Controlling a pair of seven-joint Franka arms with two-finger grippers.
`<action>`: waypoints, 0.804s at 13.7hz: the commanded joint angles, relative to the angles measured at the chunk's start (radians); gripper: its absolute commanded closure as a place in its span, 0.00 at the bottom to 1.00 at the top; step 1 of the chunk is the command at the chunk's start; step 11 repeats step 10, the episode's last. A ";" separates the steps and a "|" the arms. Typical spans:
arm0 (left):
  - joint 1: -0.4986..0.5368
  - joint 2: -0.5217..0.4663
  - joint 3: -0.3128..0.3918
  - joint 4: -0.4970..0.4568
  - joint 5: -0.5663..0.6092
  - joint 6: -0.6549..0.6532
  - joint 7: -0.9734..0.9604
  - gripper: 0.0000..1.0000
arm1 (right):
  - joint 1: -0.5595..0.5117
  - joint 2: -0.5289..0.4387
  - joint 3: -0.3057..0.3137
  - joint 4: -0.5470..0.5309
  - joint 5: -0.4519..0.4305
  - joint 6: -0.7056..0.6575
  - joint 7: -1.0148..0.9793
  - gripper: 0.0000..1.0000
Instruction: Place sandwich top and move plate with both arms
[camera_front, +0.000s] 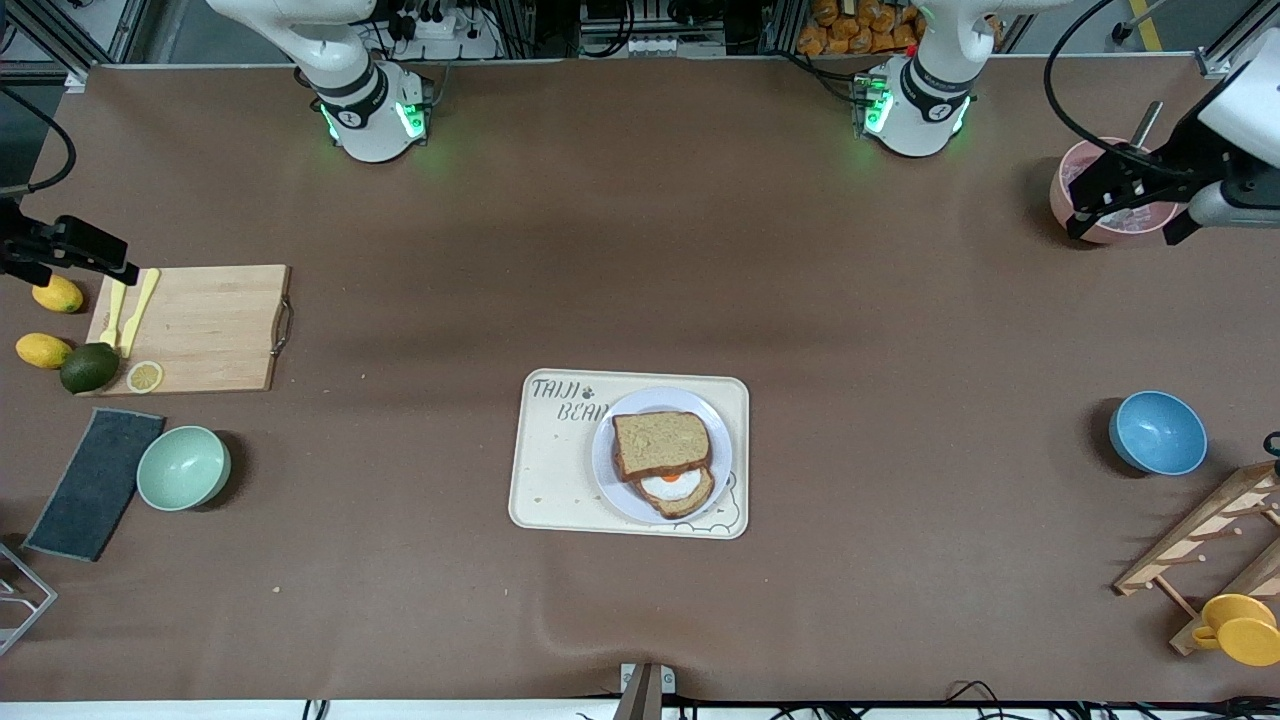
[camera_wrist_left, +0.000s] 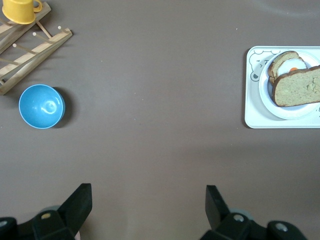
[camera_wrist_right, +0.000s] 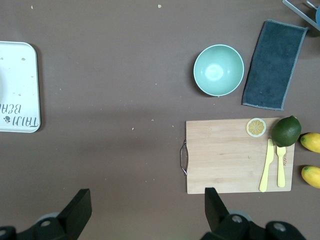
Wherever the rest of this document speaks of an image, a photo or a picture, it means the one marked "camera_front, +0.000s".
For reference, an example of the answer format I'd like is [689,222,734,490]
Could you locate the fried egg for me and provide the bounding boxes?
[640,468,704,504]

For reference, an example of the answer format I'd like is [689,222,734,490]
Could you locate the pink bowl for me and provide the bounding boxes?
[1049,137,1181,246]

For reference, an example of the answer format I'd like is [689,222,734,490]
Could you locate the grey metal camera mount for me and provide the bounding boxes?
[612,661,677,720]

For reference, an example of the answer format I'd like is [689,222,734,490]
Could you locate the blue bowl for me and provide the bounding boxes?
[1108,391,1209,477]

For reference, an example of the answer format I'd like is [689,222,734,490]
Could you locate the yellow plastic knife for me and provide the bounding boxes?
[119,268,162,359]

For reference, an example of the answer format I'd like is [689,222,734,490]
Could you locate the clear ice cubes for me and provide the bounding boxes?
[1068,158,1173,229]

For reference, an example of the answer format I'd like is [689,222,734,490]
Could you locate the yellow lemon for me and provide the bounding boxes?
[32,275,85,315]
[15,333,75,371]

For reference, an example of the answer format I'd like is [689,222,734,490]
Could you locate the mint green bowl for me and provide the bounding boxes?
[136,426,233,513]

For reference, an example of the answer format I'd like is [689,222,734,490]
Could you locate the white socket strip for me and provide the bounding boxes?
[575,30,727,59]

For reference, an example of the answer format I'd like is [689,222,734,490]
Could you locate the plain brown bread slice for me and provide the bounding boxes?
[611,410,714,482]

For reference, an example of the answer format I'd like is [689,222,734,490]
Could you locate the pale blue round plate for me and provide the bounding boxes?
[591,387,734,527]

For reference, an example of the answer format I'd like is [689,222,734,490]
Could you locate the yellow plastic fork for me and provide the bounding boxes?
[99,280,129,349]

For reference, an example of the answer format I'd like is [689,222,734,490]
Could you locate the wooden dish rack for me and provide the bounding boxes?
[1113,460,1280,657]

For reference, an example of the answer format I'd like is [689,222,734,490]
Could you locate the dark green avocado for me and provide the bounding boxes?
[59,342,122,395]

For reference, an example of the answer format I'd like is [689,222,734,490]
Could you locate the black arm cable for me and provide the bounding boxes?
[0,84,77,193]
[1043,0,1201,179]

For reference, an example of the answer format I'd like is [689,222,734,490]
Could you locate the yellow cup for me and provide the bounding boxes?
[1192,594,1280,668]

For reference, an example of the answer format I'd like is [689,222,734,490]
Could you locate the silver metal scoop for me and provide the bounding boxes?
[1128,100,1165,153]

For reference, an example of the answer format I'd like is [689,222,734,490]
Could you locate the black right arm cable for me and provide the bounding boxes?
[0,84,77,193]

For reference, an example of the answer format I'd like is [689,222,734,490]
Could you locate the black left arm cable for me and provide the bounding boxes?
[1043,0,1201,179]

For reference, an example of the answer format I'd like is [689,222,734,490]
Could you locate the white power strip with plugs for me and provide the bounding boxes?
[384,0,502,62]

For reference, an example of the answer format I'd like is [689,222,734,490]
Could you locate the dark grey cloth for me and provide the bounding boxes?
[22,408,167,563]

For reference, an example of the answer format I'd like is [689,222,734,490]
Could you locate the aluminium frame profile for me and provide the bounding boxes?
[1195,0,1280,81]
[0,0,153,93]

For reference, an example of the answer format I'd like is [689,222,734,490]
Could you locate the basket of bread rolls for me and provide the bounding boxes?
[796,0,927,57]

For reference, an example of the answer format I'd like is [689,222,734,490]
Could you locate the cream bear print tray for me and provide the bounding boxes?
[508,370,750,541]

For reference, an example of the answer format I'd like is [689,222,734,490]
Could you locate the silver metal wire rack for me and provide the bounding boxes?
[0,544,59,657]

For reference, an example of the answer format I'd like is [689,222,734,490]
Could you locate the wooden cutting board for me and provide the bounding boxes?
[85,264,295,397]

